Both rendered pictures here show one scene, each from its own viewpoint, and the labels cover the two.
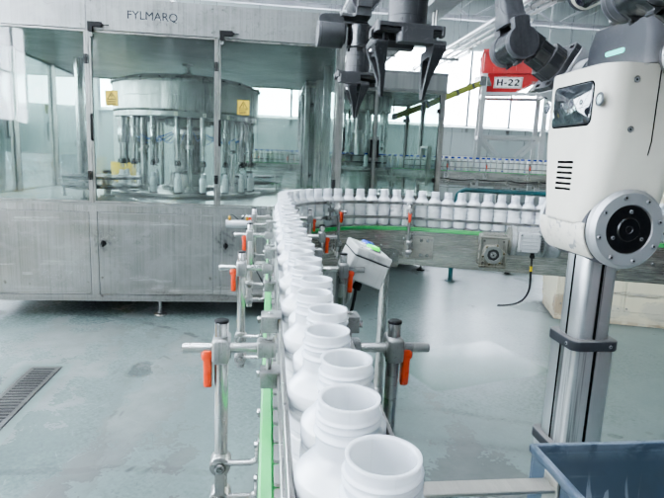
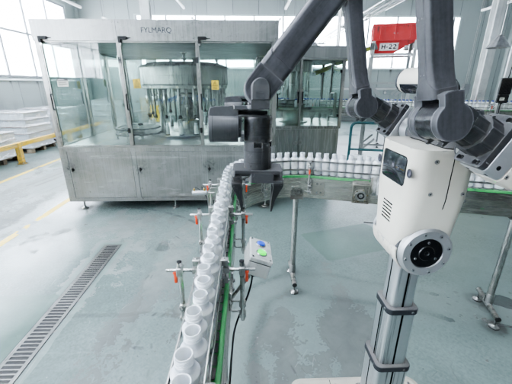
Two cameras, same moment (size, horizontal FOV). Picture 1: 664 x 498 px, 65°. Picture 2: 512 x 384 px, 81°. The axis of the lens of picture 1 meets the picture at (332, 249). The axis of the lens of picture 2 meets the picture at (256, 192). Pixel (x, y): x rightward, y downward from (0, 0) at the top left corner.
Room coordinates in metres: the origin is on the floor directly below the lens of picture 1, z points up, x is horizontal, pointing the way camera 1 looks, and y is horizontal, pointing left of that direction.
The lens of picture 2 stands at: (0.21, -0.15, 1.66)
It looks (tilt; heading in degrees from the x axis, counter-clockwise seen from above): 20 degrees down; 5
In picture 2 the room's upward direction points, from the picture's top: straight up
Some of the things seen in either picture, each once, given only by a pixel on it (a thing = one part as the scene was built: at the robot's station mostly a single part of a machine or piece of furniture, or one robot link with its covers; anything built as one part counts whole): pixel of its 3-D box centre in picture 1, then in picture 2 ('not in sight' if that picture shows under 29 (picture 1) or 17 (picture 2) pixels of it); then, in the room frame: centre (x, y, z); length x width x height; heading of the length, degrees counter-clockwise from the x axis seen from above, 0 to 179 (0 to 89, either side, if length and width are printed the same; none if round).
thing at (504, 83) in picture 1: (505, 158); (385, 96); (7.51, -2.39, 1.40); 0.92 x 0.72 x 2.80; 79
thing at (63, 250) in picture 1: (183, 165); (185, 114); (5.28, 1.51, 1.18); 2.88 x 2.73 x 2.35; 97
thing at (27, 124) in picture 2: not in sight; (17, 130); (7.63, 6.86, 0.50); 1.23 x 1.04 x 1.00; 98
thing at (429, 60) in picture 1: (415, 66); (264, 190); (0.82, -0.11, 1.44); 0.07 x 0.07 x 0.09; 7
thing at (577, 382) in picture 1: (572, 417); (388, 343); (1.13, -0.57, 0.74); 0.11 x 0.11 x 0.40; 7
